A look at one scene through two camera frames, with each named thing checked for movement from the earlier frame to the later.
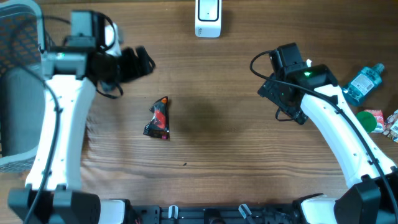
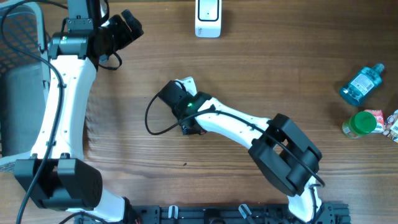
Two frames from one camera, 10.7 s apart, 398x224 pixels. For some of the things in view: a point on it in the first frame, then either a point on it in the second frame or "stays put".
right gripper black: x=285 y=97 → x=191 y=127
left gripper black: x=133 y=70 → x=126 y=35
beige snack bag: x=390 y=126 stays put
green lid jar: x=367 y=120 stays put
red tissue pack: x=380 y=120 stays put
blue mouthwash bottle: x=363 y=84 stays put
